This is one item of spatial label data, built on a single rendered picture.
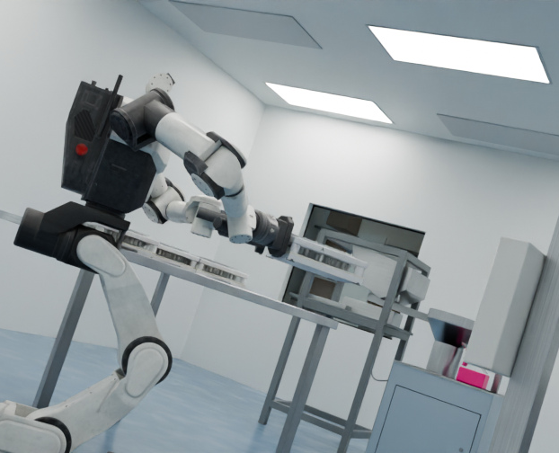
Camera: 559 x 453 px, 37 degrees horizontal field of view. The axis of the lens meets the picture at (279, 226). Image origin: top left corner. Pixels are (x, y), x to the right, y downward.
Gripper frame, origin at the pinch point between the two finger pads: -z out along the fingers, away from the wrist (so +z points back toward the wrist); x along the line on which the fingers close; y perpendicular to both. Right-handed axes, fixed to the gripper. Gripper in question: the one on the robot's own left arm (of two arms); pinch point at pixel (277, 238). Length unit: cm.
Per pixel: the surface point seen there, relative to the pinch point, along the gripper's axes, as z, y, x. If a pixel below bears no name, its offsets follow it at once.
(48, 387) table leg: 54, -24, 67
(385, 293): -132, -324, -10
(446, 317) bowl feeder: -146, -232, -2
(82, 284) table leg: 54, -24, 32
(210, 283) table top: 12.2, -42.0, 19.5
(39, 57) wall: 159, -383, -102
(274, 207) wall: -73, -610, -75
